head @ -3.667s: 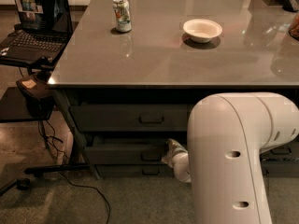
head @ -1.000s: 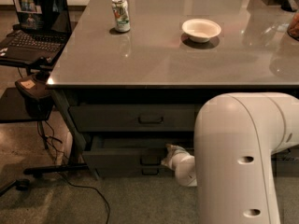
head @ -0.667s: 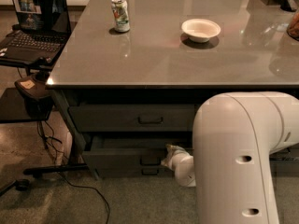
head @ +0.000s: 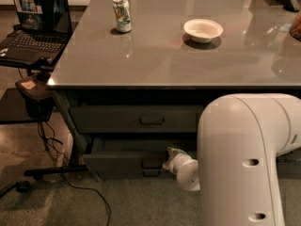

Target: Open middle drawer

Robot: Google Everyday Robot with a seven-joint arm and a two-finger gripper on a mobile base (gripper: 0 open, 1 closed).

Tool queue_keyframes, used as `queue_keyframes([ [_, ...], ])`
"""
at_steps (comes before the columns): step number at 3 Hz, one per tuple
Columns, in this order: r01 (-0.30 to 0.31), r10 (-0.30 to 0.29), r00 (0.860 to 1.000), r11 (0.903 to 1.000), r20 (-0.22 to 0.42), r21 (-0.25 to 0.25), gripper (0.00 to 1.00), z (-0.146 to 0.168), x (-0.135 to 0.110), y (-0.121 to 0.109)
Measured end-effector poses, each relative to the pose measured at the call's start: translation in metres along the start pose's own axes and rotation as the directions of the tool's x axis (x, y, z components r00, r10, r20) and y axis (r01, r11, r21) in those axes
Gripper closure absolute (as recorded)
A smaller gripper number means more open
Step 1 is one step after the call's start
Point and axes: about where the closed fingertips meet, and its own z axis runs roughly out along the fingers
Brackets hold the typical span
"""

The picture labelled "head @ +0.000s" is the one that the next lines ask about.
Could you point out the black laptop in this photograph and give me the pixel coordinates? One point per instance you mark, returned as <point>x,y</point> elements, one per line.
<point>43,33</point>

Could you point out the white bowl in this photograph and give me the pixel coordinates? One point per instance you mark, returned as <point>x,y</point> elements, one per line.
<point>202,30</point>

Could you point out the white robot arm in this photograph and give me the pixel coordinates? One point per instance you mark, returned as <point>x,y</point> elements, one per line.
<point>239,138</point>

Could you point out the green white soda can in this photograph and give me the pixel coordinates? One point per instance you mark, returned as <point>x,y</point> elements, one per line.
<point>123,18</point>

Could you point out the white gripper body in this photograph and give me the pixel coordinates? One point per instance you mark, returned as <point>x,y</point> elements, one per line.
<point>179,161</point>

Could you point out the brown object right edge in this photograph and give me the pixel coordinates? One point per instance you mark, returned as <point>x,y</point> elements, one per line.
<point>295,29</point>

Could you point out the black laptop stand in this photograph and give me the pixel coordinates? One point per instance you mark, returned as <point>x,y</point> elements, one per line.
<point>30,101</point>

